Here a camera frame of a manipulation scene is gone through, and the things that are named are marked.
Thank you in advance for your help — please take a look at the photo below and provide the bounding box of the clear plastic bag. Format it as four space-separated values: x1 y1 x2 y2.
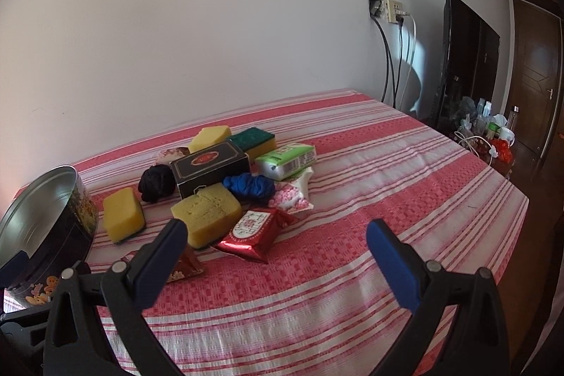
456 96 477 125

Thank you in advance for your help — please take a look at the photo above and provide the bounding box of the red striped desktop cloth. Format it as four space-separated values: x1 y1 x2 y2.
13 87 529 376

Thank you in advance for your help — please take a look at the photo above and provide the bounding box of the small floral snack packet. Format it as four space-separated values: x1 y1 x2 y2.
155 147 191 167

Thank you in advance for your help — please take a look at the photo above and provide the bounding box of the yellow sponge with green pad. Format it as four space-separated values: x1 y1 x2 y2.
103 187 146 245
189 126 232 154
227 128 277 154

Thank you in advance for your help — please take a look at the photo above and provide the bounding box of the green and white packet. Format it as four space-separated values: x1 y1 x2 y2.
255 142 317 181

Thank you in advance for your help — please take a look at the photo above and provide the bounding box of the dark wooden door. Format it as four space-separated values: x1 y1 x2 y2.
502 0 564 165

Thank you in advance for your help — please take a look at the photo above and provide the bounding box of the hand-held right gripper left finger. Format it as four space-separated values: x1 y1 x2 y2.
43 218 189 376

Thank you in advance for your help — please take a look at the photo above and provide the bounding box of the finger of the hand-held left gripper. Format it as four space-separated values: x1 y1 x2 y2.
0 251 29 293

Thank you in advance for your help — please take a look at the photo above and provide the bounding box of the white charger cable bundle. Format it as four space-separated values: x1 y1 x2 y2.
454 129 498 161

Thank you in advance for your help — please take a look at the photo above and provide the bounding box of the black flat television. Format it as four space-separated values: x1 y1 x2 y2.
429 0 502 139

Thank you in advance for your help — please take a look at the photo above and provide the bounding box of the thin grey cable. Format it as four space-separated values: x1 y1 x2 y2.
393 20 412 109

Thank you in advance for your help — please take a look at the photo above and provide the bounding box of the black box red gold label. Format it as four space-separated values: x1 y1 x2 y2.
170 142 251 201

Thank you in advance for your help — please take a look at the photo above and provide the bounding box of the black cloth ball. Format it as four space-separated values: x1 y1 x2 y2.
138 164 177 204

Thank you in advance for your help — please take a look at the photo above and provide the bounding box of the red snack packet white label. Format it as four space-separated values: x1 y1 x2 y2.
214 207 300 264

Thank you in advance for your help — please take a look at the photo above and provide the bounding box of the large yellow sponge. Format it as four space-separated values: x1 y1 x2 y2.
170 182 243 250

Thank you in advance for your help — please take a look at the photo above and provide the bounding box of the pink and white candy bag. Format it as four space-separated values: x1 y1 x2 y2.
266 167 314 214

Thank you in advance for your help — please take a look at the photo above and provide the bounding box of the round metal tin printed side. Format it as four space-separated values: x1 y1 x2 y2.
0 165 100 308

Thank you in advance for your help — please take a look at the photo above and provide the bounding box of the thick black cable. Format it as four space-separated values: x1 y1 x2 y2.
371 15 396 106

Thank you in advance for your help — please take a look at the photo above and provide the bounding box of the dark red floral snack packet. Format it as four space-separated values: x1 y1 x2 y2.
119 246 206 284

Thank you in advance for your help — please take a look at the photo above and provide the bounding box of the white wall cable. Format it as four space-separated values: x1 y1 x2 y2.
397 11 418 109

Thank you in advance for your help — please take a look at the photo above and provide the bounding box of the red plastic bag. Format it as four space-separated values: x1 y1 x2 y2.
490 138 514 163

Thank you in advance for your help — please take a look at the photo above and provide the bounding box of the blue cloth bundle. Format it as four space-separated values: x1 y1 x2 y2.
222 172 276 207

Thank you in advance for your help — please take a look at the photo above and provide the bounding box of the white wall socket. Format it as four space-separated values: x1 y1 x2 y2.
385 0 408 24

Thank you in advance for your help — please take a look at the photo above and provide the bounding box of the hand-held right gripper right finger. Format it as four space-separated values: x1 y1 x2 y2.
366 218 512 376

